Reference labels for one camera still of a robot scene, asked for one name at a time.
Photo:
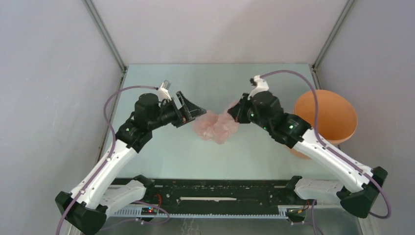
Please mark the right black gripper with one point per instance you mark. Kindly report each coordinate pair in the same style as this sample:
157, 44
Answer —
237, 111

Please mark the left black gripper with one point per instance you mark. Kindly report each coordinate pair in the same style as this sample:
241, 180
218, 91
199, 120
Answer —
191, 110

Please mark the pink plastic trash bag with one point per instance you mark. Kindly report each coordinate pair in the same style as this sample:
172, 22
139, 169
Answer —
216, 127

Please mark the orange trash bin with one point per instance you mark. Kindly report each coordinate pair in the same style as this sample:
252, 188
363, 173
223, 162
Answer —
337, 118

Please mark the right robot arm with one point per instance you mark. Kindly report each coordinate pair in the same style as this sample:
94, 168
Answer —
356, 186

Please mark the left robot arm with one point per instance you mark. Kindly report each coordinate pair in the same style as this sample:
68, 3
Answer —
90, 203

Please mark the small electronics board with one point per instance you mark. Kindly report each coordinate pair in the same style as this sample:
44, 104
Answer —
148, 211

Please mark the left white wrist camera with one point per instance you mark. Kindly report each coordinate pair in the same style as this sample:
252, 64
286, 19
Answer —
162, 91

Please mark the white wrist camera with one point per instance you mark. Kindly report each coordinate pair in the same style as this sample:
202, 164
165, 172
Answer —
162, 91
259, 84

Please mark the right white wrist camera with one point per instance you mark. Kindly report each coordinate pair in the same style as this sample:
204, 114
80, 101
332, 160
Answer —
259, 84

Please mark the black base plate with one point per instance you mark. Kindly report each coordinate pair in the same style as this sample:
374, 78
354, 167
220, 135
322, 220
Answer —
151, 183

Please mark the aluminium frame rail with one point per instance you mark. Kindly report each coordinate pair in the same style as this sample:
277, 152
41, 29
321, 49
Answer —
221, 201

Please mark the left corner frame post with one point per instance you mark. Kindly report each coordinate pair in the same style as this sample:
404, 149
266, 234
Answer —
97, 19

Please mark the corner frame post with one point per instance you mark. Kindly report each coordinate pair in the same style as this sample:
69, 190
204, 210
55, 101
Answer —
97, 19
333, 33

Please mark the right corner frame post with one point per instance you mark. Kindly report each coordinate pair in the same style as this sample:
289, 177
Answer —
333, 33

